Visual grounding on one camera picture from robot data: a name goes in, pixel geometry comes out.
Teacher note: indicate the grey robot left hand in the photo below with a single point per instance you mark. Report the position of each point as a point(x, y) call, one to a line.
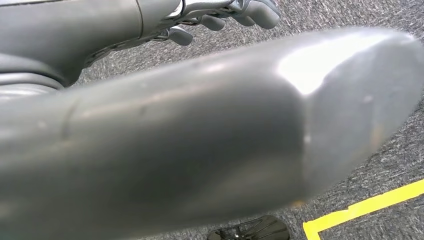
point(198, 132)

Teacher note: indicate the yellow floor tape outline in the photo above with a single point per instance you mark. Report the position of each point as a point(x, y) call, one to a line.
point(364, 207)

